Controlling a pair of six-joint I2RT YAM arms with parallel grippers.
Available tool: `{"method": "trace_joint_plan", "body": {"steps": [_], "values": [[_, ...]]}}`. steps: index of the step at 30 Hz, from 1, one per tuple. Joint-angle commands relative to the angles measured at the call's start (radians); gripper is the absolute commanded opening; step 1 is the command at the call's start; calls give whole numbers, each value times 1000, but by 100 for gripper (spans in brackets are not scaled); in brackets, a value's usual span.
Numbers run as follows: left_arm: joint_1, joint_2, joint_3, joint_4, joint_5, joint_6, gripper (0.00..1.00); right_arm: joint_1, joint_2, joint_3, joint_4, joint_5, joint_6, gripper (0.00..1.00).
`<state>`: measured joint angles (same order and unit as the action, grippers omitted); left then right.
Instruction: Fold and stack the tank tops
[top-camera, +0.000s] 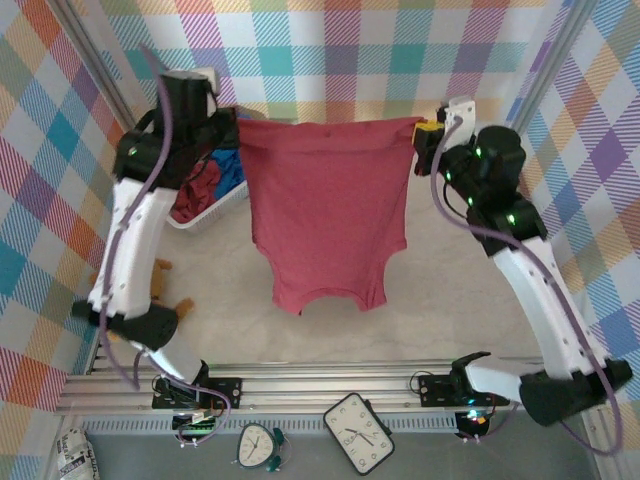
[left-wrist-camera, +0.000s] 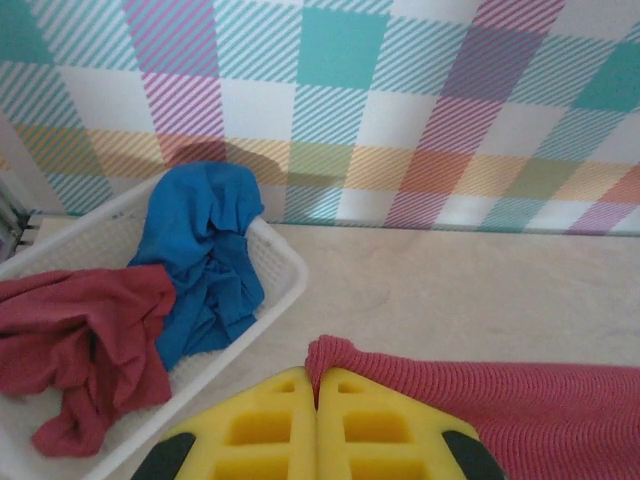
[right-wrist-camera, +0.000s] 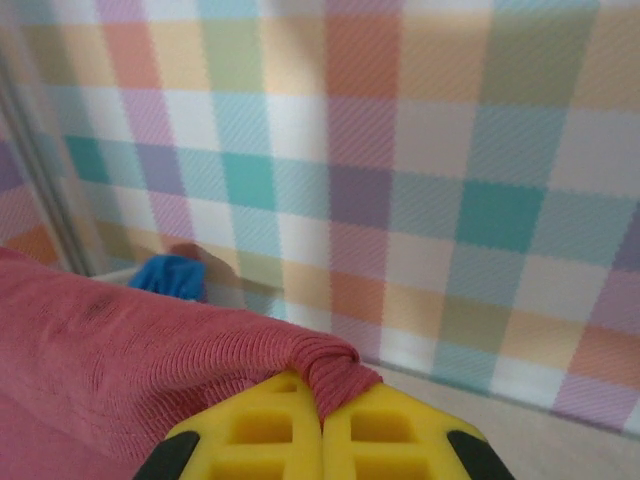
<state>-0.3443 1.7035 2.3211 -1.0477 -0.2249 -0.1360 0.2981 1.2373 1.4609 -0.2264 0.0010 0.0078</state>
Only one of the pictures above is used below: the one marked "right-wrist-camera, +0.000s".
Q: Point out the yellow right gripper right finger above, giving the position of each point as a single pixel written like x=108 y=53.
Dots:
x=390 y=450

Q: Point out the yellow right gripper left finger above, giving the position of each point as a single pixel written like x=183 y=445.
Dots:
x=260 y=450

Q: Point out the dark red ribbed tank top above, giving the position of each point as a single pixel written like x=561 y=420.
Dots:
x=125 y=360

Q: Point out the blue tank top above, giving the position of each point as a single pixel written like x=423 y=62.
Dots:
x=170 y=277

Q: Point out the aluminium frame post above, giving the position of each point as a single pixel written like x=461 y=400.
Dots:
x=47 y=200

